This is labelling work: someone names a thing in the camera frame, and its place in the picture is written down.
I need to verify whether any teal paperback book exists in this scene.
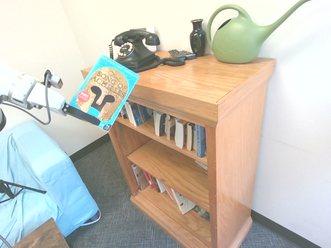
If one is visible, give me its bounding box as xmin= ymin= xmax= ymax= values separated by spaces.
xmin=69 ymin=53 xmax=140 ymax=132

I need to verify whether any black cover paperback book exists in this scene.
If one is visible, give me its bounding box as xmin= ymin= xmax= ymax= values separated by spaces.
xmin=153 ymin=110 xmax=167 ymax=137

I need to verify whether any black telephone handset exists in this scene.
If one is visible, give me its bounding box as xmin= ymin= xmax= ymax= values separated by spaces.
xmin=113 ymin=29 xmax=161 ymax=48

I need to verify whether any black camera tripod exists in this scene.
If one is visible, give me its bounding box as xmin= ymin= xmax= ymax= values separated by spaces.
xmin=0 ymin=179 xmax=48 ymax=205

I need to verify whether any red white spine book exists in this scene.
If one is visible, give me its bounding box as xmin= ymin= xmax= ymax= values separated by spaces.
xmin=119 ymin=102 xmax=129 ymax=120

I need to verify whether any black vintage telephone base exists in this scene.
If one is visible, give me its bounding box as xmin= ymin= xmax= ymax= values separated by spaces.
xmin=108 ymin=38 xmax=186 ymax=73

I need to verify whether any white picture book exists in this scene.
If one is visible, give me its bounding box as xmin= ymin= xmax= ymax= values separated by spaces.
xmin=170 ymin=188 xmax=197 ymax=215

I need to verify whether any black ceramic vase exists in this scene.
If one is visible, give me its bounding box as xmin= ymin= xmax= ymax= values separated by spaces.
xmin=190 ymin=19 xmax=207 ymax=57

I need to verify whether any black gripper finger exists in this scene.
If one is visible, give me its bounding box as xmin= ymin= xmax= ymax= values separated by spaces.
xmin=64 ymin=104 xmax=100 ymax=127

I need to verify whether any grey camera cable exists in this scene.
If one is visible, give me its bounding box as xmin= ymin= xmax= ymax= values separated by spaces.
xmin=25 ymin=69 xmax=53 ymax=126

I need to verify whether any light blue covered sofa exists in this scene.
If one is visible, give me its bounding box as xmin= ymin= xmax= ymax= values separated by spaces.
xmin=0 ymin=120 xmax=100 ymax=239

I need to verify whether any wooden bookshelf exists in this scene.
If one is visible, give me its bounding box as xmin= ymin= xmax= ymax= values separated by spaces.
xmin=81 ymin=50 xmax=277 ymax=248

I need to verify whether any white floor cable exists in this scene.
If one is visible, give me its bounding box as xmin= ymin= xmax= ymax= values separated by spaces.
xmin=82 ymin=208 xmax=101 ymax=226

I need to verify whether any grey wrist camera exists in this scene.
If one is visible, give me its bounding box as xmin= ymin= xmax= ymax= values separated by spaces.
xmin=48 ymin=74 xmax=64 ymax=89

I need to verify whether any blue spine book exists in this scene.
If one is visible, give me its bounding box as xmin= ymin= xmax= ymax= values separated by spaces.
xmin=195 ymin=124 xmax=207 ymax=159

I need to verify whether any dark cover magazine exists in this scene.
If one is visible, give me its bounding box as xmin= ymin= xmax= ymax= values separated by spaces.
xmin=192 ymin=205 xmax=211 ymax=223

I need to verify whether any green plastic watering can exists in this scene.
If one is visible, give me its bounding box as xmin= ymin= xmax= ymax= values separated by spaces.
xmin=206 ymin=0 xmax=315 ymax=65

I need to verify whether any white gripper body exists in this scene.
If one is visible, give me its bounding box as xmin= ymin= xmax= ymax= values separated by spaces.
xmin=27 ymin=82 xmax=69 ymax=116

